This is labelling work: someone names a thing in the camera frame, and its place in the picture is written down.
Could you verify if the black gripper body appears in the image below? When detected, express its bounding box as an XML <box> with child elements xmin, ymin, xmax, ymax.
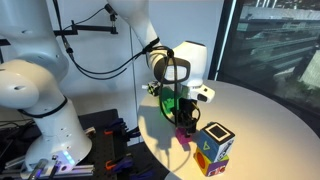
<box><xmin>177</xmin><ymin>98</ymin><xmax>200</xmax><ymax>131</ymax></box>

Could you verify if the pink block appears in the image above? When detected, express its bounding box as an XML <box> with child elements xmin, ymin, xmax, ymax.
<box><xmin>175</xmin><ymin>128</ymin><xmax>192</xmax><ymax>144</ymax></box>

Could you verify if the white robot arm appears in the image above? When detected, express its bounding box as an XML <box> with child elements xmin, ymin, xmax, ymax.
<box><xmin>0</xmin><ymin>0</ymin><xmax>214</xmax><ymax>172</ymax></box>

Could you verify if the green block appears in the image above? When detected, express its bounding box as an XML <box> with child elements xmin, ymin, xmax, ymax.
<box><xmin>159</xmin><ymin>87</ymin><xmax>179</xmax><ymax>118</ymax></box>

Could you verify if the blue white patterned cube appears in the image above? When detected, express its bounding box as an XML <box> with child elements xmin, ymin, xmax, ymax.
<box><xmin>197</xmin><ymin>122</ymin><xmax>235</xmax><ymax>162</ymax></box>

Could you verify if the green black checkered cube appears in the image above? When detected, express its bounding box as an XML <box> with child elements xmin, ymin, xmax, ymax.
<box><xmin>142</xmin><ymin>81</ymin><xmax>160</xmax><ymax>96</ymax></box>

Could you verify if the orange purple patterned cube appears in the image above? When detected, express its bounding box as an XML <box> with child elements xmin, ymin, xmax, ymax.
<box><xmin>193</xmin><ymin>148</ymin><xmax>229</xmax><ymax>177</ymax></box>

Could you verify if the blue orange clamp left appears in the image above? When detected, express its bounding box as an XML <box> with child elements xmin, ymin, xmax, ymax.
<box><xmin>104</xmin><ymin>118</ymin><xmax>141</xmax><ymax>141</ymax></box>

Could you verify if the blue orange clamp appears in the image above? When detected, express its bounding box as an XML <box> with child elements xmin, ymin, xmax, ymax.
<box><xmin>104</xmin><ymin>118</ymin><xmax>141</xmax><ymax>141</ymax></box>
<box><xmin>105</xmin><ymin>154</ymin><xmax>143</xmax><ymax>174</ymax></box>

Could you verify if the blue orange clamp right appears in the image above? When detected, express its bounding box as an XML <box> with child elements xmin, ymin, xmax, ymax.
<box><xmin>105</xmin><ymin>154</ymin><xmax>143</xmax><ymax>174</ymax></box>

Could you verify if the black perforated breadboard plate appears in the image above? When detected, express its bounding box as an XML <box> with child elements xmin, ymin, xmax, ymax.
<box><xmin>0</xmin><ymin>108</ymin><xmax>154</xmax><ymax>180</ymax></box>

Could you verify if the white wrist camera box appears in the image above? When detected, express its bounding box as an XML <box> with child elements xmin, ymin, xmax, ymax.
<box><xmin>187</xmin><ymin>85</ymin><xmax>215</xmax><ymax>103</ymax></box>

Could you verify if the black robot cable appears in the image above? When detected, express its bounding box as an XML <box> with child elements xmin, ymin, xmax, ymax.
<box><xmin>51</xmin><ymin>0</ymin><xmax>202</xmax><ymax>128</ymax></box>

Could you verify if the black camera on boom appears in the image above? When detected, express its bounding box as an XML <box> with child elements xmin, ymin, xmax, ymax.
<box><xmin>54</xmin><ymin>4</ymin><xmax>117</xmax><ymax>36</ymax></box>

